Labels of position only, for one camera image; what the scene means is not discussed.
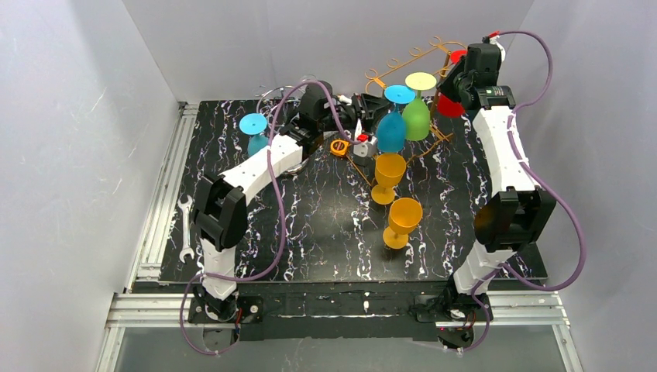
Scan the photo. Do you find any red plastic goblet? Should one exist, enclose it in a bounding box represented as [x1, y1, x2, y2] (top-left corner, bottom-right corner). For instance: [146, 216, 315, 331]
[436, 50, 469, 119]

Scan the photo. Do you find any blue plastic goblet back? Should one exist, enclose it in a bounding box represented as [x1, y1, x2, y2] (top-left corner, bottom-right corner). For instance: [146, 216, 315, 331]
[375, 84, 416, 153]

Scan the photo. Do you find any blue plastic goblet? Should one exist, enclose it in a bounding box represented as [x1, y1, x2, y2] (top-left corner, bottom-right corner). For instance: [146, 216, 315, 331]
[375, 84, 416, 153]
[239, 113, 268, 157]

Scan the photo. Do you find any gold wire glass rack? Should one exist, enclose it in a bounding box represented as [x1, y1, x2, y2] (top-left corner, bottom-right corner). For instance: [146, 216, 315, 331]
[365, 37, 466, 165]

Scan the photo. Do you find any green plastic goblet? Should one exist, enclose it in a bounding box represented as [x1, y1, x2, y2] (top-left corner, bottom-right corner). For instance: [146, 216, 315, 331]
[402, 72, 437, 141]

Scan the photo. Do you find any chrome spiral glass rack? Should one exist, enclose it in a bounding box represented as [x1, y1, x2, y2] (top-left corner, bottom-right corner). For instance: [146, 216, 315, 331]
[252, 77, 309, 178]

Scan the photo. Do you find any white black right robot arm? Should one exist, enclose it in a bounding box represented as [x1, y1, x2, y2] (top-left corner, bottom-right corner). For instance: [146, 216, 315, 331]
[439, 43, 556, 303]

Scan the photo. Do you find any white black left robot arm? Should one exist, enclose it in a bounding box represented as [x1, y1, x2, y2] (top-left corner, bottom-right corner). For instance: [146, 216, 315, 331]
[179, 80, 392, 324]

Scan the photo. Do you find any white small tool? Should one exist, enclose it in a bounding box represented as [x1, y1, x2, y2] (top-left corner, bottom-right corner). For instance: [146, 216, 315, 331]
[336, 95, 353, 105]

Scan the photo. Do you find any yellow tape measure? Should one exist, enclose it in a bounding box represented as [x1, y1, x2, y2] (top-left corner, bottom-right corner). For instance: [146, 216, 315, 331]
[329, 139, 350, 157]

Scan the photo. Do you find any orange plastic goblet far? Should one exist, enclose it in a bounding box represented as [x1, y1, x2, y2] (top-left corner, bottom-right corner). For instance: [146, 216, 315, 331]
[371, 153, 407, 205]

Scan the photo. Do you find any orange plastic goblet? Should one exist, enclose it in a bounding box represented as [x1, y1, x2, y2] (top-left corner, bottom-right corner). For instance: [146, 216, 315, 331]
[383, 198, 423, 250]
[371, 153, 407, 205]

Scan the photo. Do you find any orange plastic goblet near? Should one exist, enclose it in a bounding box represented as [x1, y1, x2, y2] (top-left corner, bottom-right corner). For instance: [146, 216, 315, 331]
[383, 198, 423, 250]

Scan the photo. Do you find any silver open-end wrench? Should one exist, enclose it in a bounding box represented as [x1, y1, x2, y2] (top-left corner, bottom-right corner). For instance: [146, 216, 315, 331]
[177, 195, 194, 264]

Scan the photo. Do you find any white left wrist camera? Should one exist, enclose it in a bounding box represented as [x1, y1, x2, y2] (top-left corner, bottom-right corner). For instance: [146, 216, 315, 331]
[352, 119, 378, 167]

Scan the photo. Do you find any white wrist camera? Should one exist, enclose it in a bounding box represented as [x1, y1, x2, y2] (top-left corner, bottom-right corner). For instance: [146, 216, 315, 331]
[482, 31, 507, 62]
[352, 119, 378, 167]

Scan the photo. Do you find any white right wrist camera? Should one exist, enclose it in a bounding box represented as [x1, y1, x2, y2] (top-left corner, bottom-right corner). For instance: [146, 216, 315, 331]
[482, 31, 507, 62]

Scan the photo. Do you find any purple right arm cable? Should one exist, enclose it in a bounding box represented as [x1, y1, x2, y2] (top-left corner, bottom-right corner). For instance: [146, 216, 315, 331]
[462, 30, 587, 353]

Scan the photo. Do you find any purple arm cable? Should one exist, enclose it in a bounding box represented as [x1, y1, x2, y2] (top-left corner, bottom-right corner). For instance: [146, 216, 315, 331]
[462, 30, 587, 353]
[178, 80, 363, 357]

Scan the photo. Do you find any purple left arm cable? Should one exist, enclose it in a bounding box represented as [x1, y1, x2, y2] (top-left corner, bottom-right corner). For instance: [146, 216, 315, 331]
[178, 80, 363, 357]

